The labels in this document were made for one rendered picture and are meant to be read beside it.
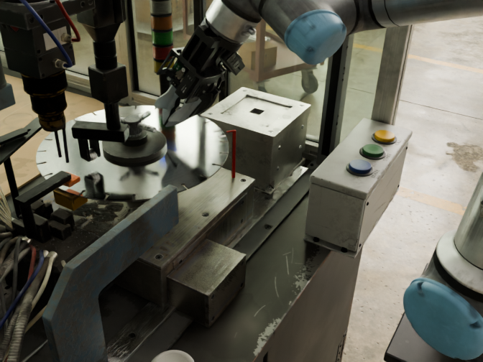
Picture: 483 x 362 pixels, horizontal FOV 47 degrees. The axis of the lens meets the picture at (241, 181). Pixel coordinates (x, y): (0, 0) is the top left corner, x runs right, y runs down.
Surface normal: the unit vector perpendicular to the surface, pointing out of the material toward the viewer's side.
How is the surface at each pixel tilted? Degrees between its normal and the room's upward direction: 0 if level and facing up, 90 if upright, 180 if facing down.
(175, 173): 0
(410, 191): 0
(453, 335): 98
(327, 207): 90
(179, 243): 0
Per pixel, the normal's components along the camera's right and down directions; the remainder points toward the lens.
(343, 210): -0.51, 0.46
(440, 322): -0.75, 0.45
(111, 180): 0.03, -0.84
